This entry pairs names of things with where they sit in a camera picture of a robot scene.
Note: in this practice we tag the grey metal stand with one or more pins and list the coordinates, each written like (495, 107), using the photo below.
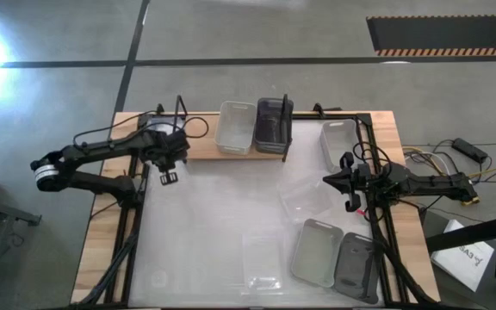
(7, 211)

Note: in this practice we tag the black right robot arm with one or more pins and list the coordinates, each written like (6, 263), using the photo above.
(429, 183)

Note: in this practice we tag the black power brick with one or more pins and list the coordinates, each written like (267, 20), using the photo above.
(469, 150)

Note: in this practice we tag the wooden shelf with black frame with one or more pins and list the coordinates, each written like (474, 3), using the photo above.
(231, 158)

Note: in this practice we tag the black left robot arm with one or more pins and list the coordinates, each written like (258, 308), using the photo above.
(101, 148)

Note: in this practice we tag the black mat with hazard stripe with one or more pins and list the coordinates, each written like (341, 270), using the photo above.
(446, 34)

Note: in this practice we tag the white plastic basket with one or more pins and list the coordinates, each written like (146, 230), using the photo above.
(338, 142)
(317, 254)
(235, 129)

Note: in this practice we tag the grey translucent plastic basket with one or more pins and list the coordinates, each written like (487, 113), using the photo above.
(271, 129)
(355, 267)

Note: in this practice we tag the black aluminium table frame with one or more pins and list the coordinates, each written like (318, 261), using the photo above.
(365, 117)

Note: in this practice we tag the small red clip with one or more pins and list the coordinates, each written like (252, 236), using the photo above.
(361, 212)

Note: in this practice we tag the white printed cardboard box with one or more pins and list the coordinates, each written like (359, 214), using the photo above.
(459, 258)

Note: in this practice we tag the black metal bar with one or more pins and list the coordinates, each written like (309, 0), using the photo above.
(467, 234)

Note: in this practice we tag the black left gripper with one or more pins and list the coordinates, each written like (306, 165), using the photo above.
(168, 148)

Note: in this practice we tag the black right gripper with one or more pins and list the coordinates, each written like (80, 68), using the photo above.
(364, 181)

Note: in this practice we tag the black frame clamp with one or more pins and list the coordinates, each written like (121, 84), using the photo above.
(323, 111)
(159, 109)

